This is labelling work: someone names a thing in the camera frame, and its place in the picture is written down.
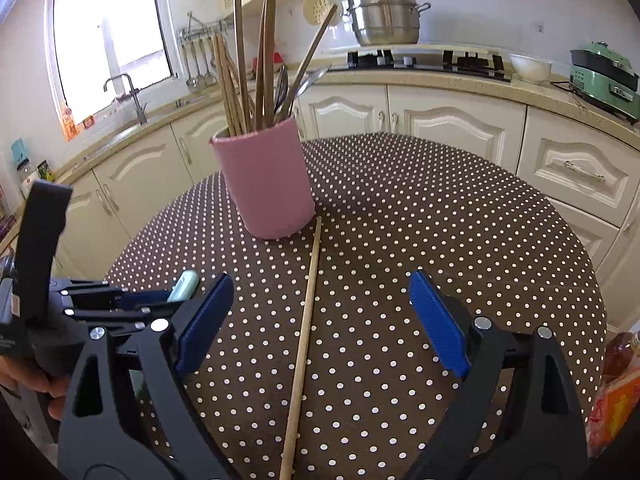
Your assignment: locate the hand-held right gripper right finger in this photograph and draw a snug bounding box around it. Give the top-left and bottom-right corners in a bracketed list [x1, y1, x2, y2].
[407, 269, 588, 480]

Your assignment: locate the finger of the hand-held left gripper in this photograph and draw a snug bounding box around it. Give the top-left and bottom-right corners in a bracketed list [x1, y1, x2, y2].
[61, 289, 174, 334]
[49, 278, 132, 299]

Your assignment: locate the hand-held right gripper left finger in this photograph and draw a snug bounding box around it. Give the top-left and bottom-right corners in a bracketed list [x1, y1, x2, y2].
[56, 273, 236, 480]

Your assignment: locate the mint handled knife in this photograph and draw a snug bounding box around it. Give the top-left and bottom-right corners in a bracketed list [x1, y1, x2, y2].
[167, 270, 201, 303]

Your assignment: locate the slender wooden chopstick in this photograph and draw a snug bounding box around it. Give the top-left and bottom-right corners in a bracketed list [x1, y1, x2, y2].
[278, 216, 323, 480]

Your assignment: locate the pink utensil holder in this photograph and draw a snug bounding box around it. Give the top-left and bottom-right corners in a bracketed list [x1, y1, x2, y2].
[210, 109, 317, 241]

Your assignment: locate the metal spoon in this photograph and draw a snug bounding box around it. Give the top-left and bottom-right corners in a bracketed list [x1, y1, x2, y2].
[275, 65, 332, 123]

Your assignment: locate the bunch of wooden chopsticks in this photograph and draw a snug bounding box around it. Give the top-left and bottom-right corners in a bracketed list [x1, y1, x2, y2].
[212, 0, 340, 136]

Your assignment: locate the person's left hand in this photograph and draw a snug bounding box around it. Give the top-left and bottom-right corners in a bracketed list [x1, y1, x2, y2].
[0, 356, 72, 422]

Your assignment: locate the brown polka dot tablecloth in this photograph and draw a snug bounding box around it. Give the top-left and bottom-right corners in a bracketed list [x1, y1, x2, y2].
[102, 131, 608, 480]

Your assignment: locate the orange bottle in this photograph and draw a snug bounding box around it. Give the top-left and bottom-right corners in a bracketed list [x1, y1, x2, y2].
[61, 100, 79, 142]

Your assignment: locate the steel kitchen faucet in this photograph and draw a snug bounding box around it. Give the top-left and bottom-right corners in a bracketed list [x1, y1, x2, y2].
[103, 73, 149, 126]

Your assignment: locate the orange snack packet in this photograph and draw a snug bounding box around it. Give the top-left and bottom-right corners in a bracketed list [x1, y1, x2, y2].
[587, 332, 640, 458]

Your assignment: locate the kitchen window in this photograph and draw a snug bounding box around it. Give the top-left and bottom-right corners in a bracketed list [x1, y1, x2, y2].
[46, 0, 177, 107]

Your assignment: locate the black gas stove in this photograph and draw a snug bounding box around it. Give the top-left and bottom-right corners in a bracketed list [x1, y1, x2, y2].
[345, 48, 513, 84]

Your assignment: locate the white bowl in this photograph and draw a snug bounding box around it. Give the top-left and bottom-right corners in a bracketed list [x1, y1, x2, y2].
[509, 53, 554, 85]

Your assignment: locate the green electric cooker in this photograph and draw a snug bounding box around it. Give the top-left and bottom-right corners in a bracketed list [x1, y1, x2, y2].
[570, 41, 640, 124]

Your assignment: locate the steel steamer pot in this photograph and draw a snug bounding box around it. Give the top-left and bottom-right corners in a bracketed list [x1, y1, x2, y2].
[341, 0, 432, 47]

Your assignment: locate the cream perforated strainer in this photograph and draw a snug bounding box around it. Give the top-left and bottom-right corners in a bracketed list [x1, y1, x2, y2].
[301, 0, 341, 29]

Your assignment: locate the metal wall utensil rack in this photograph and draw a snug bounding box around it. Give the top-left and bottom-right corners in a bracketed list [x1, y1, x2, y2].
[179, 11, 236, 43]

